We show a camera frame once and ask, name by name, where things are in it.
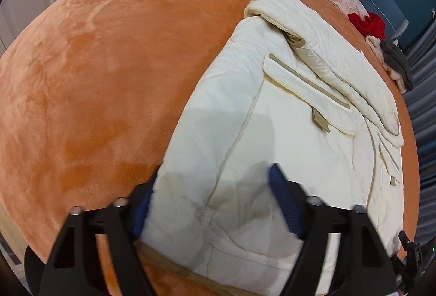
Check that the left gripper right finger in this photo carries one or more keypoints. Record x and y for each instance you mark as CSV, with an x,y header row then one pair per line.
x,y
362,266

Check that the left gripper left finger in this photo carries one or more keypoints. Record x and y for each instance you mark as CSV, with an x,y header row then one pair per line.
x,y
92,243

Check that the cream quilted jacket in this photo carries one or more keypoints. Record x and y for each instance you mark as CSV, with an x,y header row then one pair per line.
x,y
286,89

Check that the orange plush bed cover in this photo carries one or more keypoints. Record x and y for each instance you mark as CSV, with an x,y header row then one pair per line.
x,y
91,93

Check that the grey striped curtain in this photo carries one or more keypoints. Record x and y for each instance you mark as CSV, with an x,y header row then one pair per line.
x,y
421,107

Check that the grey and white garment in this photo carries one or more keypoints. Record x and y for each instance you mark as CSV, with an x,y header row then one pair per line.
x,y
393,61

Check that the red garment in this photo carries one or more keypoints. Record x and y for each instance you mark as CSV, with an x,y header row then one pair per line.
x,y
370,25

